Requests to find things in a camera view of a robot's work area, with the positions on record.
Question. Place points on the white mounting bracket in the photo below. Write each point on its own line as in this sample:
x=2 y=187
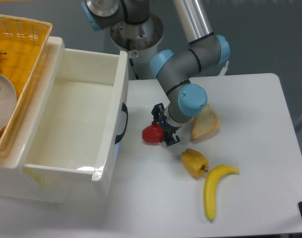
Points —
x=224 y=69

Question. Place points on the yellow bell pepper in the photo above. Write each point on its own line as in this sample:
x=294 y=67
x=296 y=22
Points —
x=194 y=162

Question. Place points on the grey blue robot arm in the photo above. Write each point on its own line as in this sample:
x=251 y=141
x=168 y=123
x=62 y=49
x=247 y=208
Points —
x=173 y=72

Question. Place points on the red bell pepper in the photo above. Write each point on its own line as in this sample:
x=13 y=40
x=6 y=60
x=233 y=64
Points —
x=153 y=134

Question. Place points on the white drawer cabinet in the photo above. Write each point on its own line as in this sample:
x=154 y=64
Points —
x=17 y=180

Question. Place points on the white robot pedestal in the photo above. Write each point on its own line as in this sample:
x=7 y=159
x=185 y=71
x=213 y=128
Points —
x=141 y=44

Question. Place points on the yellow banana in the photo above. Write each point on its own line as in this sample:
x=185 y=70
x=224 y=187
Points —
x=210 y=188

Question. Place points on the white open drawer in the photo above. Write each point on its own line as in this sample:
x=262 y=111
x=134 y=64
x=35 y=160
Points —
x=75 y=138

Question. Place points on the yellow woven basket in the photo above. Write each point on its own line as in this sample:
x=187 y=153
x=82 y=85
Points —
x=23 y=40

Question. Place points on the grey plate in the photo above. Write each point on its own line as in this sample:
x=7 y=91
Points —
x=8 y=101

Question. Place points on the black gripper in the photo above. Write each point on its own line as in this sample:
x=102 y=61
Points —
x=169 y=126

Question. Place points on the black drawer handle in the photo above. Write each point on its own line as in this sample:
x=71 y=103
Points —
x=124 y=123

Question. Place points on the triangular toast slice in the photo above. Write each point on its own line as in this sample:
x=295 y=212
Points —
x=206 y=122

